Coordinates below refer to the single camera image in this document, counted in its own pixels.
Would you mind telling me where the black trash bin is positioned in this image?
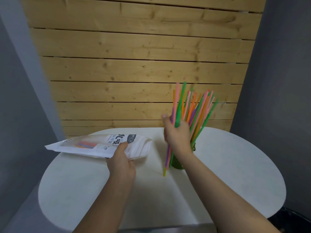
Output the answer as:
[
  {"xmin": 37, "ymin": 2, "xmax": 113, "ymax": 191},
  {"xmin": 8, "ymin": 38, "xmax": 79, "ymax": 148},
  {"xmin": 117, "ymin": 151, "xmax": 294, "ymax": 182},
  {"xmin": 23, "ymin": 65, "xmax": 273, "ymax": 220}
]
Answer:
[{"xmin": 267, "ymin": 206, "xmax": 311, "ymax": 233}]

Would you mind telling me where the white plastic straw packet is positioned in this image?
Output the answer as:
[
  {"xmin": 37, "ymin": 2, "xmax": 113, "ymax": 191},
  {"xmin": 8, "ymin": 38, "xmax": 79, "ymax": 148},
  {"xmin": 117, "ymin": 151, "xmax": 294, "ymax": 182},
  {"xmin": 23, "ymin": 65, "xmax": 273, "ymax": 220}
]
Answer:
[{"xmin": 45, "ymin": 134, "xmax": 153, "ymax": 161}]

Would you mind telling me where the dark green cup with charms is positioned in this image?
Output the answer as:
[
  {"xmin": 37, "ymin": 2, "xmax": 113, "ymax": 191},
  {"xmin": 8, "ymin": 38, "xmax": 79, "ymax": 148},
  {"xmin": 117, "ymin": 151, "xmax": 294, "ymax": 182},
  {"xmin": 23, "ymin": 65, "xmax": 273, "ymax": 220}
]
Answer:
[{"xmin": 170, "ymin": 142, "xmax": 196, "ymax": 170}]

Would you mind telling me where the bundle of colourful straws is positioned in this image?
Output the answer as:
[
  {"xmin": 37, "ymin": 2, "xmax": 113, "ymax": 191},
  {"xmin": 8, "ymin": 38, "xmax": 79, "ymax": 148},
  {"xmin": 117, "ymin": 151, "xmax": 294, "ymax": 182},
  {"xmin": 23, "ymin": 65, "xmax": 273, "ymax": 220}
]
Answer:
[
  {"xmin": 75, "ymin": 141, "xmax": 96, "ymax": 149},
  {"xmin": 172, "ymin": 87, "xmax": 219, "ymax": 146}
]

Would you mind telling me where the person's right forearm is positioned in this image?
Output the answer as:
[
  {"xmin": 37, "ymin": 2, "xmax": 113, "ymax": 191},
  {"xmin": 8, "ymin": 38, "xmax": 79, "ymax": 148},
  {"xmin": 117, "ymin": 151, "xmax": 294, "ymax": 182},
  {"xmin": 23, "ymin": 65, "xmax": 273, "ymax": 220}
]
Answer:
[{"xmin": 179, "ymin": 149, "xmax": 281, "ymax": 233}]

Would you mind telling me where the green straw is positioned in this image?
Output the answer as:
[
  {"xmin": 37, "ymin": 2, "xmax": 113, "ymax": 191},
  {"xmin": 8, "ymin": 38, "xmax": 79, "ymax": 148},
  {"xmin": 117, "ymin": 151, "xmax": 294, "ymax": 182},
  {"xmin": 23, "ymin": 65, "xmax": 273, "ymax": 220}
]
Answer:
[{"xmin": 169, "ymin": 82, "xmax": 187, "ymax": 169}]

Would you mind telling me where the purple straw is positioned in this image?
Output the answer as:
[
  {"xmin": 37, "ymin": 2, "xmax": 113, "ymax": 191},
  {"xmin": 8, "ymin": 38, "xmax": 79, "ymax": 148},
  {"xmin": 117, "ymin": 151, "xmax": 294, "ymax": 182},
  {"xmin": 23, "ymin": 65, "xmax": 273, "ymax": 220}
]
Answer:
[{"xmin": 165, "ymin": 113, "xmax": 174, "ymax": 168}]

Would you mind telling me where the person's left hand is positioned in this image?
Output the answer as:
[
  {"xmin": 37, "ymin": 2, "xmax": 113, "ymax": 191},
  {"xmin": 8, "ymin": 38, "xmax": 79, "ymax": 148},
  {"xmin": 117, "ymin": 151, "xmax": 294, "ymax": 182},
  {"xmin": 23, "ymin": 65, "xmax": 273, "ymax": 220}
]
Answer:
[{"xmin": 106, "ymin": 142, "xmax": 136, "ymax": 182}]

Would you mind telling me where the person's right hand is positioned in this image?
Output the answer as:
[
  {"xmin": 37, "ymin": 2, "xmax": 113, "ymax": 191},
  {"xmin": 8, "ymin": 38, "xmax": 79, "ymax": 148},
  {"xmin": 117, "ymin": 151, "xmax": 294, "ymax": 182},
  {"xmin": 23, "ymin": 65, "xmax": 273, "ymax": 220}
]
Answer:
[{"xmin": 161, "ymin": 114, "xmax": 194, "ymax": 159}]

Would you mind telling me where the wooden plank panel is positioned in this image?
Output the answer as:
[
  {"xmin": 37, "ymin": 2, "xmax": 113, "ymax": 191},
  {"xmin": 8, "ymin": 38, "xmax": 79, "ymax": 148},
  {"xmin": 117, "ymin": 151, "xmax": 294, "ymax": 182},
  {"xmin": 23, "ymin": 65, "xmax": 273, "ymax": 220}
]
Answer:
[{"xmin": 20, "ymin": 0, "xmax": 268, "ymax": 139}]

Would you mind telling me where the person's left forearm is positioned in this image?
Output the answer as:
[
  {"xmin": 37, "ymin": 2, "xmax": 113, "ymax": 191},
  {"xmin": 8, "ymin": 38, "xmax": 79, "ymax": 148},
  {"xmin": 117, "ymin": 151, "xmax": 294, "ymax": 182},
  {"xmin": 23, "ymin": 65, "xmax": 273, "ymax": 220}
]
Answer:
[{"xmin": 73, "ymin": 177, "xmax": 135, "ymax": 233}]

